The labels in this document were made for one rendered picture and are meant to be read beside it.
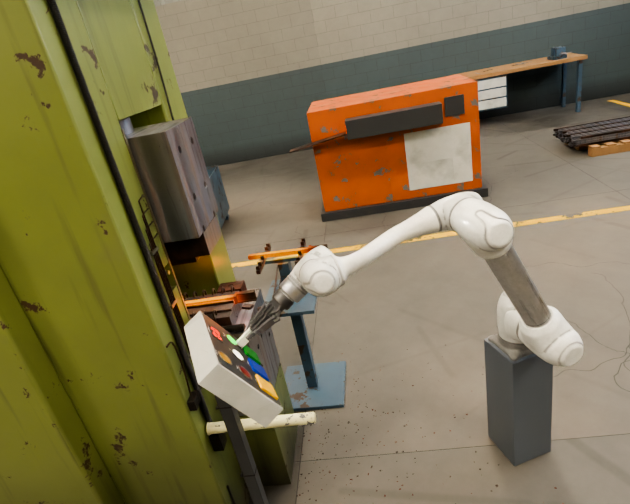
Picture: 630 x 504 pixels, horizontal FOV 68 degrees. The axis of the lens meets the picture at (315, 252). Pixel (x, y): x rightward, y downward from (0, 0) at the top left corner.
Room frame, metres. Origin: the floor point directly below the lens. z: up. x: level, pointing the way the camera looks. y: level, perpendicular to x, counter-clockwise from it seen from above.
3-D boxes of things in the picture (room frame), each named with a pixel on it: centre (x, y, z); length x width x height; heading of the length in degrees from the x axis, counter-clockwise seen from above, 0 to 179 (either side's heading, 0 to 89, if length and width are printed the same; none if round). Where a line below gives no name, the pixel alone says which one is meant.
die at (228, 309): (1.83, 0.60, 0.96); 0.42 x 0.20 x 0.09; 82
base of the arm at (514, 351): (1.64, -0.78, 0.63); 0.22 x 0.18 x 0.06; 11
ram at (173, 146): (1.87, 0.59, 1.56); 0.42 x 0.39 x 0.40; 82
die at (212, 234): (1.83, 0.60, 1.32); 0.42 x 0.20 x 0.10; 82
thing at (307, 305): (2.33, 0.18, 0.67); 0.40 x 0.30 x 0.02; 170
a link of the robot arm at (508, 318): (1.61, -0.78, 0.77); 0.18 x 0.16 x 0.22; 10
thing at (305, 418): (1.44, 0.35, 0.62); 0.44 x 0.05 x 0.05; 82
